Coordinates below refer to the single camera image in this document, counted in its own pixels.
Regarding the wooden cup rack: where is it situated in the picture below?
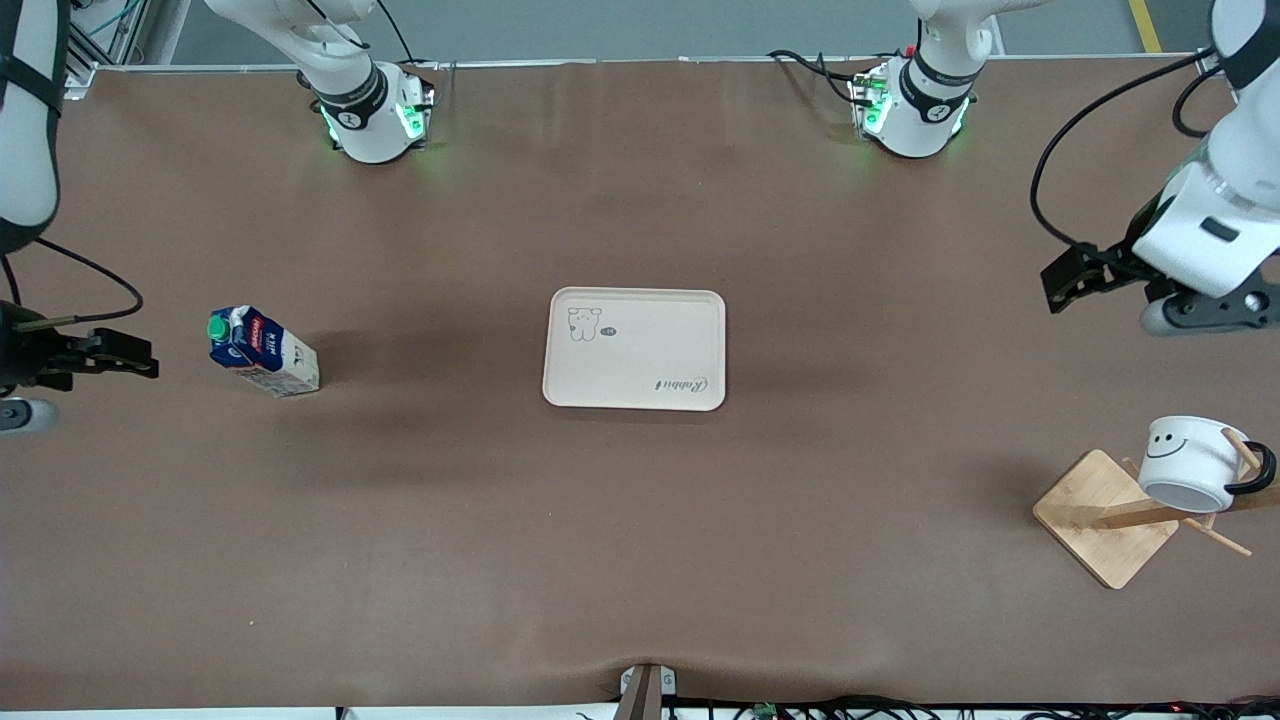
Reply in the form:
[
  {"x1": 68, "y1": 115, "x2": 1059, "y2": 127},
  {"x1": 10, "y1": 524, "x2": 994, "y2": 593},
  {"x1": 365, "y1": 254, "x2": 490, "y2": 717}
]
[{"x1": 1032, "y1": 428, "x2": 1280, "y2": 591}]

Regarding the brown table cover mat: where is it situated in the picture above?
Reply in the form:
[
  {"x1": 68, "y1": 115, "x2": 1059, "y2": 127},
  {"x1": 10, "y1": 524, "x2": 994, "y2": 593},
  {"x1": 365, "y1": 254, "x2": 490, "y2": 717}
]
[{"x1": 0, "y1": 55, "x2": 1280, "y2": 713}]

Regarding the black base cable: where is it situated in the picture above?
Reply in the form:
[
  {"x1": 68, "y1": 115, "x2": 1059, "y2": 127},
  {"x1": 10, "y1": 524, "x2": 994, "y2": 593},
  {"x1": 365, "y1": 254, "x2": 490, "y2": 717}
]
[
  {"x1": 768, "y1": 48, "x2": 871, "y2": 106},
  {"x1": 375, "y1": 0, "x2": 441, "y2": 73}
]

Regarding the white smiley cup black handle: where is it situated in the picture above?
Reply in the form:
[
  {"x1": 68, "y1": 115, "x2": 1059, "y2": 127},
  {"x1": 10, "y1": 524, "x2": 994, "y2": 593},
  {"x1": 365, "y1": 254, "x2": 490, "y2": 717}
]
[{"x1": 1138, "y1": 415, "x2": 1278, "y2": 515}]

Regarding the blue white milk carton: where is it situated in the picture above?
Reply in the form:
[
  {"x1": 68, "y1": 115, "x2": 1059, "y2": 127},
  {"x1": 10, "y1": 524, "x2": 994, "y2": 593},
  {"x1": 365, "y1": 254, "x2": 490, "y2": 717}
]
[{"x1": 207, "y1": 305, "x2": 321, "y2": 399}]

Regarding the cream rabbit print tray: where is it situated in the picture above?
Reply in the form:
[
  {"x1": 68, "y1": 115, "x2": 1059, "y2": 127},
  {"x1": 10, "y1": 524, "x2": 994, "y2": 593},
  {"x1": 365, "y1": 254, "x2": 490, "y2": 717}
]
[{"x1": 542, "y1": 288, "x2": 727, "y2": 413}]

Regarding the black left base cable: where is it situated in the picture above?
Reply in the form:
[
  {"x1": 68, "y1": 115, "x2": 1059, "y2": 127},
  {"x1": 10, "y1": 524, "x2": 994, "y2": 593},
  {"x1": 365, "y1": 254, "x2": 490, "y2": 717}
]
[{"x1": 768, "y1": 48, "x2": 871, "y2": 106}]

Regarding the black right base cable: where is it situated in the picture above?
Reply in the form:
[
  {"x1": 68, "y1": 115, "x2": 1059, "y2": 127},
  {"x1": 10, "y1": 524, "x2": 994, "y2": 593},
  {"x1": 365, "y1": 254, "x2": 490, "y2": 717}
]
[{"x1": 375, "y1": 0, "x2": 441, "y2": 73}]

